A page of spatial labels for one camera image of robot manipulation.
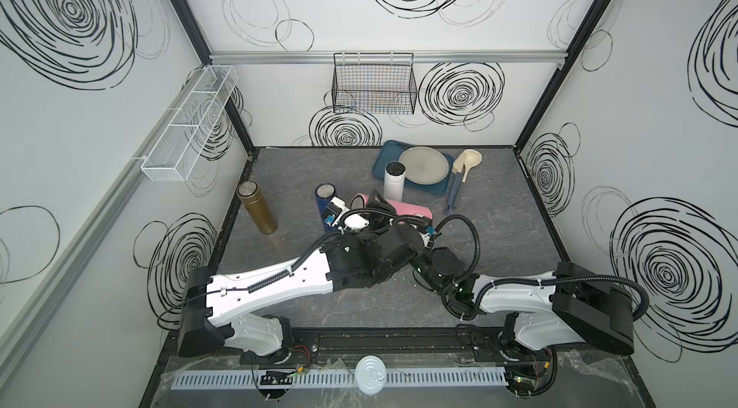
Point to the blue handled utensil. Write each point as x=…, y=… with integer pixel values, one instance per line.
x=457, y=168

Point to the white round can lid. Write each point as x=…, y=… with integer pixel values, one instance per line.
x=370, y=375

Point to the white thermos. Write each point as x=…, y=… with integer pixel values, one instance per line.
x=394, y=181

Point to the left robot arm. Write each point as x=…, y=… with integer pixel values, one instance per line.
x=365, y=246

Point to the teal tray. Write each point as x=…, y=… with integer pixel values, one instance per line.
x=391, y=152

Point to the beige ladle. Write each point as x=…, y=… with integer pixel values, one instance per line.
x=471, y=159

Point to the white slotted cable duct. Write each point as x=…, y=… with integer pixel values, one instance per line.
x=340, y=379

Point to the blue thermos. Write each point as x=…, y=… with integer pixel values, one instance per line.
x=324, y=193

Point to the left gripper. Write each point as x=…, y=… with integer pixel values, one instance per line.
x=381, y=221

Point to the black wire basket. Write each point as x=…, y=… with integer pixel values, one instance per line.
x=374, y=83

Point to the pink thermos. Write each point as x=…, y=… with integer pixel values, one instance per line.
x=402, y=208

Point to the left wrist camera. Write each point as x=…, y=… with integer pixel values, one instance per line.
x=334, y=217

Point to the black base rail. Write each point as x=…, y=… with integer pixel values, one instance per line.
x=484, y=344

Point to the grey round plate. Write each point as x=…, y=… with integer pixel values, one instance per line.
x=424, y=165

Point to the gold thermos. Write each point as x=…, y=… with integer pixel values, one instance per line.
x=253, y=200

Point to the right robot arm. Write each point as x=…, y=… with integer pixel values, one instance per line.
x=565, y=306

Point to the white mesh shelf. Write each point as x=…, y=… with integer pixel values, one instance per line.
x=192, y=123

